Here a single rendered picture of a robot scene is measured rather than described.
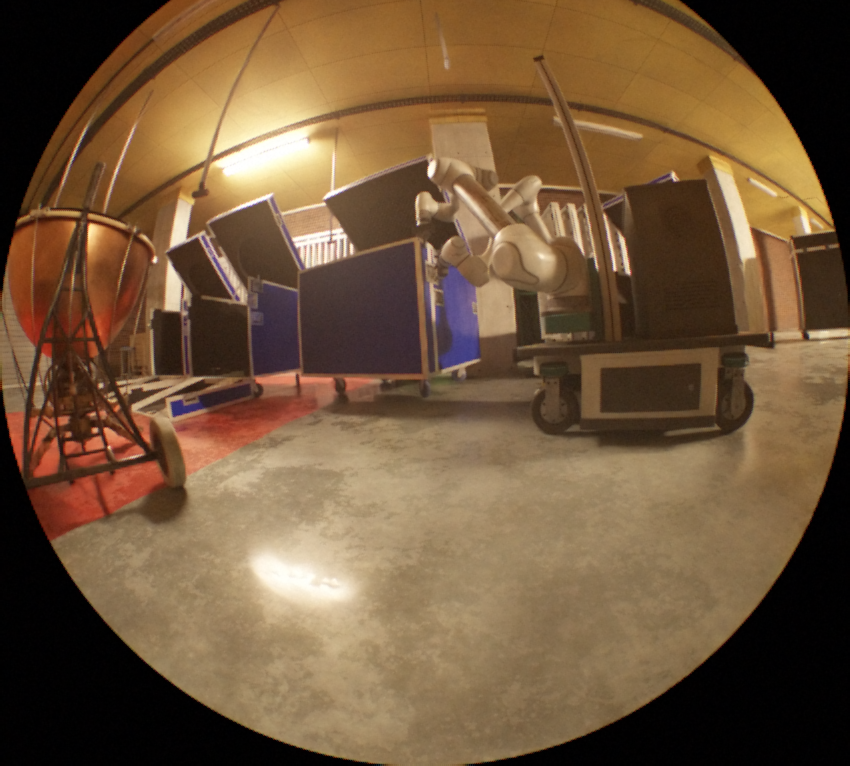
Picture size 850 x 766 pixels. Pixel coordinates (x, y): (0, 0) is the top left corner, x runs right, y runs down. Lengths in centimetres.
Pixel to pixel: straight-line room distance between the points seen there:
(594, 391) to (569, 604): 66
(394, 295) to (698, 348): 147
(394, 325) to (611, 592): 154
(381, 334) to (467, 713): 166
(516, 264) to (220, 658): 98
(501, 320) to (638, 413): 215
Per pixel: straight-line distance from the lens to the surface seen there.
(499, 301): 292
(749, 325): 565
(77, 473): 91
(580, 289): 100
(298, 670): 42
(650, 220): 108
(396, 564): 53
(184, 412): 193
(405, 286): 164
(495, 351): 289
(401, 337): 163
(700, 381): 99
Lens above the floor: 36
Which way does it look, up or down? level
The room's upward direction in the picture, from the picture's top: 4 degrees counter-clockwise
